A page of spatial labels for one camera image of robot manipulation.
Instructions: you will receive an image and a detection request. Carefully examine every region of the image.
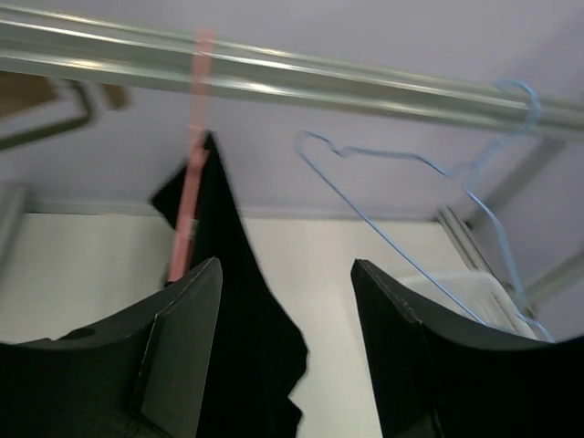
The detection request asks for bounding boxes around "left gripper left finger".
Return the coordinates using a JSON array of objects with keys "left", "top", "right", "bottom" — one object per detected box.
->
[{"left": 1, "top": 258, "right": 223, "bottom": 437}]

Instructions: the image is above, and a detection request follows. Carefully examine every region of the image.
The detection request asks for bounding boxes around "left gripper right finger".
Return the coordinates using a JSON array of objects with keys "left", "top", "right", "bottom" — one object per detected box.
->
[{"left": 350, "top": 260, "right": 583, "bottom": 437}]

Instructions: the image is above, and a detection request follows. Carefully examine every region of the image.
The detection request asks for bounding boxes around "black t shirt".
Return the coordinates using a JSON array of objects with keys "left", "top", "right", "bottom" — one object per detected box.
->
[{"left": 146, "top": 130, "right": 311, "bottom": 438}]

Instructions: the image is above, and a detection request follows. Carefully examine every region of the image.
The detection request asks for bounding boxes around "white plastic basket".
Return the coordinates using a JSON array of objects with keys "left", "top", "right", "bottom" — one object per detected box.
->
[{"left": 398, "top": 271, "right": 542, "bottom": 340}]

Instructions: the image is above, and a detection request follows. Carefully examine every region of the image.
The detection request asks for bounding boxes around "blue wire hanger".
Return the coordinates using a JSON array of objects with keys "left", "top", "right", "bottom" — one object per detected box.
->
[{"left": 296, "top": 78, "right": 556, "bottom": 343}]

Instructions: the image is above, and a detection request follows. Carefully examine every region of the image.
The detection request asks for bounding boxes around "pink wire hanger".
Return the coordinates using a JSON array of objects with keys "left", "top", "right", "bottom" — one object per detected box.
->
[{"left": 168, "top": 28, "right": 214, "bottom": 282}]

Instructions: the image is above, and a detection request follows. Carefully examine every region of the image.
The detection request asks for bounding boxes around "aluminium hanging rail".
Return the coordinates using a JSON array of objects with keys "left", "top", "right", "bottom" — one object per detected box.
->
[{"left": 0, "top": 6, "right": 584, "bottom": 138}]

